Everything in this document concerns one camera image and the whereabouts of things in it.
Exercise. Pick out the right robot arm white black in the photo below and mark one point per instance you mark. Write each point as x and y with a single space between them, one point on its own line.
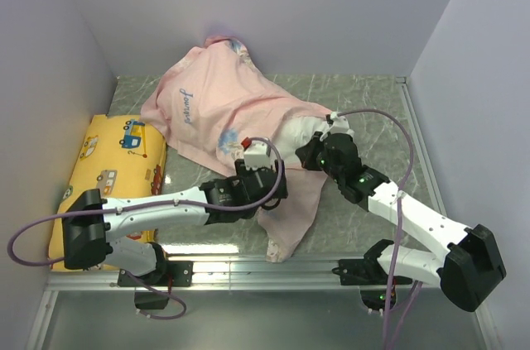
465 263

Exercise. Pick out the aluminium rail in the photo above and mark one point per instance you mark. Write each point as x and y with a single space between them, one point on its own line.
210 273
420 146

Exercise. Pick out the aluminium front rail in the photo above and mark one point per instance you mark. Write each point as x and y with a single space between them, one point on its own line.
210 273

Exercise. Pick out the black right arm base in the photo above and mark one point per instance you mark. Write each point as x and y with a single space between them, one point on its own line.
366 273

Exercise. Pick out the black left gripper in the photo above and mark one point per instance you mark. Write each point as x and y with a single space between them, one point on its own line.
243 174

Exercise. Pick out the pink pillowcase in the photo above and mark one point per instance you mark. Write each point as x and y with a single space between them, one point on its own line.
212 99

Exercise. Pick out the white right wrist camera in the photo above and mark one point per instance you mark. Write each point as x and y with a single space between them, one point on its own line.
337 124

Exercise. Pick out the yellow cartoon car pillow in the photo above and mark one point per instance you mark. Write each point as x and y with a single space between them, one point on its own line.
122 157

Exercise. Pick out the aluminium right side rail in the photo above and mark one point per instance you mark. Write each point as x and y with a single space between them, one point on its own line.
420 146

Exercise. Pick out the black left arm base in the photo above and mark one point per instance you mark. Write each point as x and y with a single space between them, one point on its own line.
165 279

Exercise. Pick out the white pillow insert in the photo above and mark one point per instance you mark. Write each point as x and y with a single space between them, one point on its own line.
294 133

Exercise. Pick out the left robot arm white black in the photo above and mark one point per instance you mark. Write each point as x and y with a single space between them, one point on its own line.
97 230

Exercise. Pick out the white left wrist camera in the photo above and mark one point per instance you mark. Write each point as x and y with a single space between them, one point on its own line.
256 154

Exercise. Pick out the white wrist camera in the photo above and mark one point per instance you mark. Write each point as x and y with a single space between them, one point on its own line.
337 124
256 154

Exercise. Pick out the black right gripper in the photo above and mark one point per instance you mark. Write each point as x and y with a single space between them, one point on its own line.
307 152

